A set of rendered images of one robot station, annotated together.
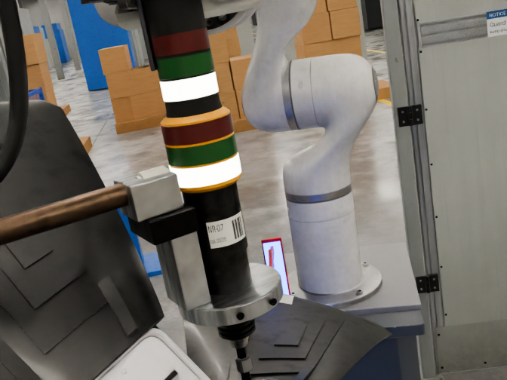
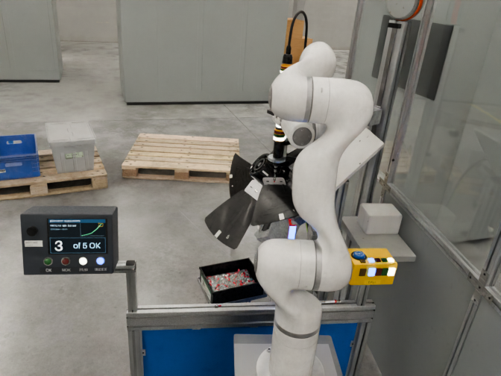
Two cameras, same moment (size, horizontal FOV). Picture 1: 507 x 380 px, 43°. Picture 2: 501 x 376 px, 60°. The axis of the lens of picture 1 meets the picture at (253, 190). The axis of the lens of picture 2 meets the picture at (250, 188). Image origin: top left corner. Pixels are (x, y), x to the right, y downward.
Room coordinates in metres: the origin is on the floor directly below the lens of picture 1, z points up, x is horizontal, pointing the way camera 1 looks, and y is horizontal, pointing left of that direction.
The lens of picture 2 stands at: (1.90, -0.49, 1.91)
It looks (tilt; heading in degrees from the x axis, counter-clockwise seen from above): 26 degrees down; 164
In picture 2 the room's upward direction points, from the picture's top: 5 degrees clockwise
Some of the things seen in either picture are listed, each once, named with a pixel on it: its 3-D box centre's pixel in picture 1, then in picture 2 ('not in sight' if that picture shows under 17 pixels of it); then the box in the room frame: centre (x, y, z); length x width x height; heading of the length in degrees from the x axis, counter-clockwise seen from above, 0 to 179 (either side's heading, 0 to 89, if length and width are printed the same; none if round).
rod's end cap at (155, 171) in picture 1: (154, 185); not in sight; (0.37, 0.06, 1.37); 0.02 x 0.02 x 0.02; 29
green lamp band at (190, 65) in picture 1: (185, 64); not in sight; (0.39, 0.03, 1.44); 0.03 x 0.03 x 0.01
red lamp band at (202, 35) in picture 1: (180, 42); not in sight; (0.39, 0.03, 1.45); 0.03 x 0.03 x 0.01
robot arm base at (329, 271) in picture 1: (324, 240); (293, 347); (1.10, -0.11, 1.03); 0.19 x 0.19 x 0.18
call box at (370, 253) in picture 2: not in sight; (368, 267); (0.78, 0.28, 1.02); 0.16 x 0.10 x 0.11; 84
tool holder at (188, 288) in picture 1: (204, 237); (279, 147); (0.38, 0.04, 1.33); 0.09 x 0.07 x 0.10; 119
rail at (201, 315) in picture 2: not in sight; (254, 314); (0.74, -0.11, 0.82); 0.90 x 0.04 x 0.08; 84
